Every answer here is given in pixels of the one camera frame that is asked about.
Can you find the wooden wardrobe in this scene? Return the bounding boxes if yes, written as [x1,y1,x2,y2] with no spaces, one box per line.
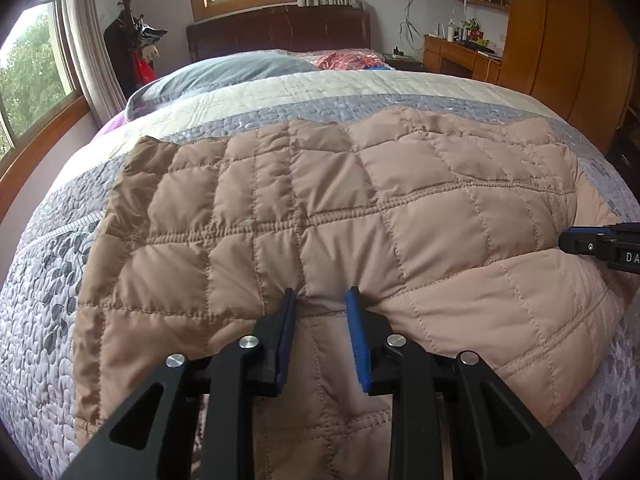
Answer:
[500,0,636,153]

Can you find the grey-blue pillow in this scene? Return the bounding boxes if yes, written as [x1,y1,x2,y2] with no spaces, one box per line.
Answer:
[125,51,321,121]

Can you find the dark wooden headboard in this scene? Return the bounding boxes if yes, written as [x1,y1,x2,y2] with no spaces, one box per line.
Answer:
[186,6,373,65]

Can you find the hanging white cables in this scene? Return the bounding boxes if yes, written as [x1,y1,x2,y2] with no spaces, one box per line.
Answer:
[400,0,426,53]

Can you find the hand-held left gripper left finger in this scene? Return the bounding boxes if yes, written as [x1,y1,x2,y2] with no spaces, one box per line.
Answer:
[60,287,300,480]

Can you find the beige quilted coat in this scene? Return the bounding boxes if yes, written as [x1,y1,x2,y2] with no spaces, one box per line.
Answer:
[72,106,632,480]

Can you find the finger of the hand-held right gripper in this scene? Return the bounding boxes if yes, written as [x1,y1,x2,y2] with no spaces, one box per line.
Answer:
[559,227,618,261]

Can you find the red floral pillow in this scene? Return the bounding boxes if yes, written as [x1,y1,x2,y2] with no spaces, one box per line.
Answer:
[315,50,388,72]

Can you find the coat rack with clothes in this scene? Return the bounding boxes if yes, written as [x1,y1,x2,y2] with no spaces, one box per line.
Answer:
[104,0,168,111]

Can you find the wooden desk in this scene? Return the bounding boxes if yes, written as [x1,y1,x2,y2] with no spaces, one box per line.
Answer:
[424,34,503,83]

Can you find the black chair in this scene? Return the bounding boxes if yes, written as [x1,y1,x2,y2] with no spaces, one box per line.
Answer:
[607,125,640,181]

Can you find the large wooden-framed window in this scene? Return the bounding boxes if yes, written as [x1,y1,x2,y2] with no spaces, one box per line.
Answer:
[0,0,91,211]

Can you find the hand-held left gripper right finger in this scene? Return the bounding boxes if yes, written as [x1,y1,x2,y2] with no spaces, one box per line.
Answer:
[346,286,583,480]

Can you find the purple bed sheet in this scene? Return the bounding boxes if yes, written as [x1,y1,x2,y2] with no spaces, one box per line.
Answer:
[92,110,132,138]

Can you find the bed with pebble-pattern quilt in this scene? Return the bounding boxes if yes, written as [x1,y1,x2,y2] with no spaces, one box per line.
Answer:
[0,67,640,480]

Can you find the dark nightstand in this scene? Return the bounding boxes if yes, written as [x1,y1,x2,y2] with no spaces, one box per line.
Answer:
[385,55,425,72]

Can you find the long beige curtain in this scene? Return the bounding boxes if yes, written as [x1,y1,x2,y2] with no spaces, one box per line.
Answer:
[60,0,128,126]

